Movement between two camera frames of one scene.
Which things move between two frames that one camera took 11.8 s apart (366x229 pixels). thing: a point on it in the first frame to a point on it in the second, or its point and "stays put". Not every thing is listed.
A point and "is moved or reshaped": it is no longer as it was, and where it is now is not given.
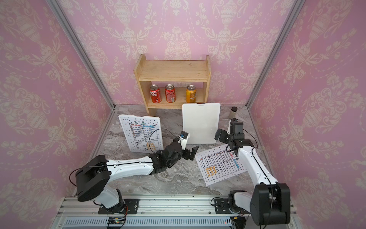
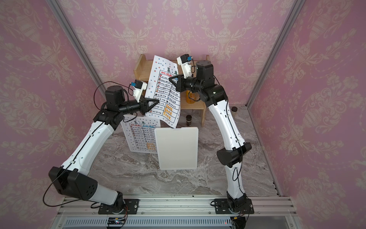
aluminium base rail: x=194 y=212 stays put
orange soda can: x=191 y=94 stays put
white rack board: x=201 y=122 is moved or reshaped
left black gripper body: x=185 y=154 to x=131 y=109
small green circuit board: x=116 y=220 stays put
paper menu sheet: x=218 y=164 to x=159 y=87
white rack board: x=137 y=130 stays put
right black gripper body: x=225 y=137 to x=193 y=85
